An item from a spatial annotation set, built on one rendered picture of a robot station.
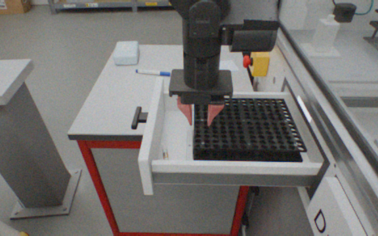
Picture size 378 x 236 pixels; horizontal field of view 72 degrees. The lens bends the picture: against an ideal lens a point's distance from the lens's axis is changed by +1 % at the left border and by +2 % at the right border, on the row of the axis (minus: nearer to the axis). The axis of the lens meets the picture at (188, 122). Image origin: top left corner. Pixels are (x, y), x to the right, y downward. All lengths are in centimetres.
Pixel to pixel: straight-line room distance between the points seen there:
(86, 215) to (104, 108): 81
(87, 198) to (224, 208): 84
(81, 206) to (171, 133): 105
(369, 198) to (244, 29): 28
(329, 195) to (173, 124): 38
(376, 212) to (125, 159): 68
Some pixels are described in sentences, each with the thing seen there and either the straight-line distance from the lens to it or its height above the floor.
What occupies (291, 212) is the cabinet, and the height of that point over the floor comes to 68.
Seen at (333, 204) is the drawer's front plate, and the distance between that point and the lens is 47.
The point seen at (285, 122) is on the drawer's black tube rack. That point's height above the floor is 90.
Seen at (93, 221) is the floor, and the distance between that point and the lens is 153.
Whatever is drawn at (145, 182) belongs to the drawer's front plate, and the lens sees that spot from 51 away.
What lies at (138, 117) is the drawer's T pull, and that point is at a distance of 58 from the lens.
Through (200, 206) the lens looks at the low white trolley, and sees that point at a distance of 107.
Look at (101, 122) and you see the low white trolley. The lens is 83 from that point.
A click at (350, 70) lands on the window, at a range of 50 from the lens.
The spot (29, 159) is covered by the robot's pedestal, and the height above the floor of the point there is 39.
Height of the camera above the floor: 127
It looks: 40 degrees down
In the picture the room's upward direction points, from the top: straight up
